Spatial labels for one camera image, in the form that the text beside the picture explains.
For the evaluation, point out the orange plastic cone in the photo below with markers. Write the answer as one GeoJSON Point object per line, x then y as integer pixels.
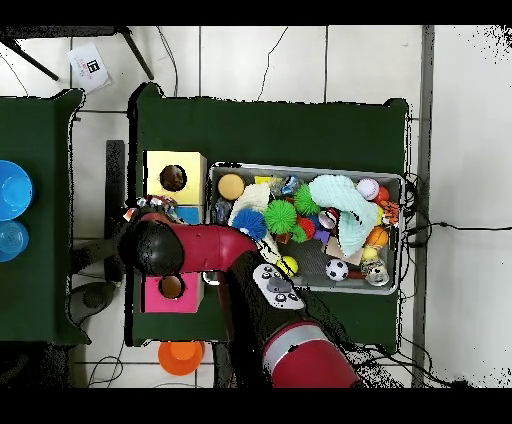
{"type": "Point", "coordinates": [180, 358]}

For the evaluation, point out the white baseball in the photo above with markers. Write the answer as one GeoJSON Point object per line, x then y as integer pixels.
{"type": "Point", "coordinates": [367, 188]}

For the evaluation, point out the orange toy basketball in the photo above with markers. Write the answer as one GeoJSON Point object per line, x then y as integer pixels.
{"type": "Point", "coordinates": [376, 236]}

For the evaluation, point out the blue plastic bowl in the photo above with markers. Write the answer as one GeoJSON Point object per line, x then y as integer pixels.
{"type": "Point", "coordinates": [14, 190]}

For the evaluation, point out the white printed card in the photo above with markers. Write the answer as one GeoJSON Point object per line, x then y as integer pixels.
{"type": "Point", "coordinates": [86, 76]}

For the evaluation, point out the wooden box with three holes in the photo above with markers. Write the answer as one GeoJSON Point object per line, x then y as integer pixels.
{"type": "Point", "coordinates": [192, 168]}

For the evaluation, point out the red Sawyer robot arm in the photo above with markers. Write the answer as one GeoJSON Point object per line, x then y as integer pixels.
{"type": "Point", "coordinates": [208, 248]}

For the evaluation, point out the blue fuzzy ball with eyes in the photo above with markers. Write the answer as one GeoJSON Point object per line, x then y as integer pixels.
{"type": "Point", "coordinates": [248, 224]}

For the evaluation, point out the grey round base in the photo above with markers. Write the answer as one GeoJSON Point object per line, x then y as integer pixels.
{"type": "Point", "coordinates": [92, 298]}

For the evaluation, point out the orange round sponge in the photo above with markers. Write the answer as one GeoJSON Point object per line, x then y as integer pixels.
{"type": "Point", "coordinates": [230, 186]}

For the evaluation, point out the small soccer ball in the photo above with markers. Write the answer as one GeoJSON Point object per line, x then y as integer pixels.
{"type": "Point", "coordinates": [336, 269]}

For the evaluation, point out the green cloth covered side table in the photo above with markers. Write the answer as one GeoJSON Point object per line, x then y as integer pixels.
{"type": "Point", "coordinates": [40, 280]}

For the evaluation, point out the mint knitted cloth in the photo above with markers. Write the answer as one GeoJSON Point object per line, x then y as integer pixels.
{"type": "Point", "coordinates": [348, 200]}

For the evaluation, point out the red ball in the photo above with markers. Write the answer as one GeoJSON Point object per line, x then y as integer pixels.
{"type": "Point", "coordinates": [382, 194]}

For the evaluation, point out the yellow ball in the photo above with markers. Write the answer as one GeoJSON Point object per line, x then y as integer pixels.
{"type": "Point", "coordinates": [288, 264]}

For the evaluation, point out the black tripod stand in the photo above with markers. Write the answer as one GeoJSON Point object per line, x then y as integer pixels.
{"type": "Point", "coordinates": [136, 53]}

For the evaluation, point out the black flat panel stand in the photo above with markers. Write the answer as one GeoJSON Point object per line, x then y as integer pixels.
{"type": "Point", "coordinates": [115, 176]}

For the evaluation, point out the translucent blue plastic cup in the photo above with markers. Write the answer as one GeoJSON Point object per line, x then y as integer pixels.
{"type": "Point", "coordinates": [12, 240]}

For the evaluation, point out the cream knitted cloth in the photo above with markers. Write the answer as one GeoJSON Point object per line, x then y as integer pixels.
{"type": "Point", "coordinates": [256, 196]}

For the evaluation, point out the green spiky rubber ball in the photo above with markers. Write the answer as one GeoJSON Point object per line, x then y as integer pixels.
{"type": "Point", "coordinates": [280, 216]}
{"type": "Point", "coordinates": [306, 200]}

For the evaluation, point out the dark green tablecloth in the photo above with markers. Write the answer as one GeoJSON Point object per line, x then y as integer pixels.
{"type": "Point", "coordinates": [272, 132]}

